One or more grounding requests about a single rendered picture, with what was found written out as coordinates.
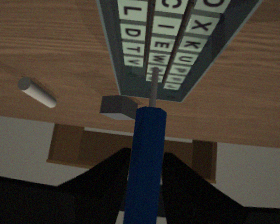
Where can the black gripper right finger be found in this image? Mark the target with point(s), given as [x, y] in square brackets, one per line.
[189, 199]

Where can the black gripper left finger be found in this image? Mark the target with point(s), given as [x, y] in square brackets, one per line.
[94, 197]

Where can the dark blue stylus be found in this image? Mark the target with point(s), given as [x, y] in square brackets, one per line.
[144, 179]

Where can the grey keyboard with keys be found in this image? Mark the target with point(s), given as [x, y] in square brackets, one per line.
[183, 38]

